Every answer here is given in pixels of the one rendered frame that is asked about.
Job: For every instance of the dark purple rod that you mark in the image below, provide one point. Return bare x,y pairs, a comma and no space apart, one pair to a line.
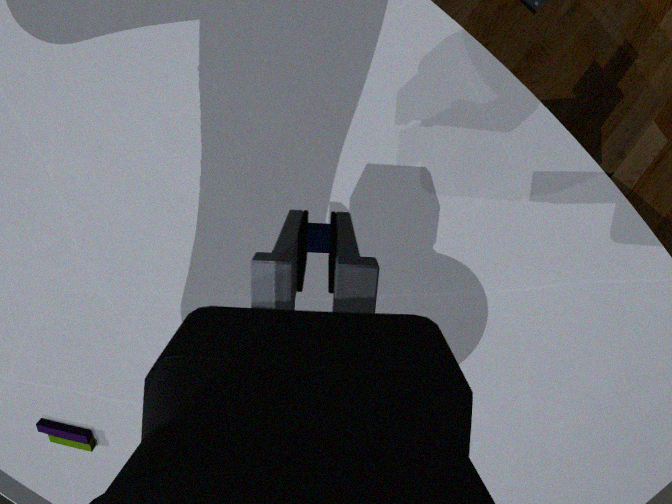
64,430

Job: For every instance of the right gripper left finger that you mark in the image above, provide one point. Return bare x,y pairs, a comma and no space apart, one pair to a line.
273,281

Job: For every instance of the lime green rod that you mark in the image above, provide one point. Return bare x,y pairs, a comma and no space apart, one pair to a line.
71,443

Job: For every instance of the small blue block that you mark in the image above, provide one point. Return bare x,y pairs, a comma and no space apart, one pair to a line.
318,237

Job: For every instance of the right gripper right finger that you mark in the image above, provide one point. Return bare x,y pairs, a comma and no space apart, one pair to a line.
356,278

